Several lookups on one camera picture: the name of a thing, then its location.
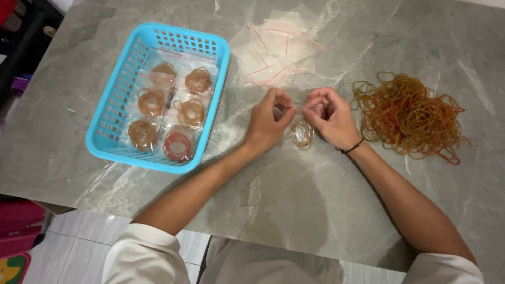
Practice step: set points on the person's left hand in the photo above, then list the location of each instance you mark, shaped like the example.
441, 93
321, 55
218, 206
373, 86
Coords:
265, 125

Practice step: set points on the person's right hand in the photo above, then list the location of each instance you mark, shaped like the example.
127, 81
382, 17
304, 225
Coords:
337, 124

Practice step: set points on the small clear bag of bands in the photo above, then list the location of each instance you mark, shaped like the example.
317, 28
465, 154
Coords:
302, 134

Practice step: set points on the black wrist band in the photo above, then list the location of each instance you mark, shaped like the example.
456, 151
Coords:
352, 148

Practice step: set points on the heap of loose rubber bands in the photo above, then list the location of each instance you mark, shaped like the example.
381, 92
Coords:
406, 114

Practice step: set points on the clear bag brown rubber bands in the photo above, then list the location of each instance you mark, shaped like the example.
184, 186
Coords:
198, 80
163, 70
150, 101
191, 111
142, 135

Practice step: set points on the pile of empty zip bags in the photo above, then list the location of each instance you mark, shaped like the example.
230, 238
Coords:
276, 47

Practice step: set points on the clear bag red rubber bands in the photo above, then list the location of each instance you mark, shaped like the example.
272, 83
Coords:
177, 146

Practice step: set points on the blue plastic basket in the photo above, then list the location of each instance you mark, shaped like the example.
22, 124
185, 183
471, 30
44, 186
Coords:
118, 106

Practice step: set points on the person's white shirt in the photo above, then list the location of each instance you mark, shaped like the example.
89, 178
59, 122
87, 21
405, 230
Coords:
146, 256

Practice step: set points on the dark furniture with clutter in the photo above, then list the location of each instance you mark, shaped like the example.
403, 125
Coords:
23, 43

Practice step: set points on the colourful floor mat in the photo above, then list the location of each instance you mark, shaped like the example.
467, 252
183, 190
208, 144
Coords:
12, 270

